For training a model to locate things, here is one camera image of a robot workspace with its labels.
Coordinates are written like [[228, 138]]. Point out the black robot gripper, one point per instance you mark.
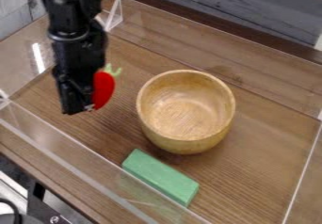
[[79, 45]]

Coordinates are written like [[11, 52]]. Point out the red plush strawberry toy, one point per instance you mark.
[[104, 85]]

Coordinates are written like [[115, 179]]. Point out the light wooden bowl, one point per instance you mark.
[[186, 109]]

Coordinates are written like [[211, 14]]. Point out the black metal table leg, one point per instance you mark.
[[39, 209]]

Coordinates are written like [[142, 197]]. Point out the green rectangular block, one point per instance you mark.
[[174, 184]]

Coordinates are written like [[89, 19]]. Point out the clear acrylic tray wall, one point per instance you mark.
[[97, 187]]

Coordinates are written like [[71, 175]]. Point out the clear acrylic corner bracket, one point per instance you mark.
[[109, 18]]

